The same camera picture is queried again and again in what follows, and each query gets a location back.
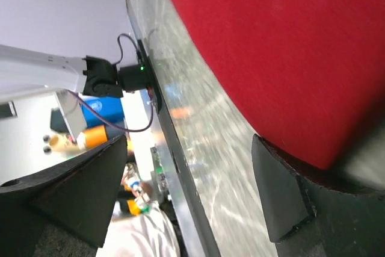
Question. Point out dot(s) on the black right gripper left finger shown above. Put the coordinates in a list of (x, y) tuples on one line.
[(64, 210)]

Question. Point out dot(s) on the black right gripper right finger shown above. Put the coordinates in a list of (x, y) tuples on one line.
[(312, 212)]

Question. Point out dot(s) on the red t shirt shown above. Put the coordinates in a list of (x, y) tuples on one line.
[(308, 75)]

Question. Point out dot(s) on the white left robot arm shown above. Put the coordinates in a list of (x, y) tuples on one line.
[(25, 72)]

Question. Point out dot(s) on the beige round object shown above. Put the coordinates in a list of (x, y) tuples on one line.
[(60, 143)]

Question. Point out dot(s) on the person in white clothing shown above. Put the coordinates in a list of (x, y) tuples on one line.
[(148, 231)]

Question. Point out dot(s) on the orange white bottle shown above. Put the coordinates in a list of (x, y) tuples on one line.
[(92, 137)]

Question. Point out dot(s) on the blue cylindrical container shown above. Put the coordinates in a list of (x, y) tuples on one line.
[(109, 108)]

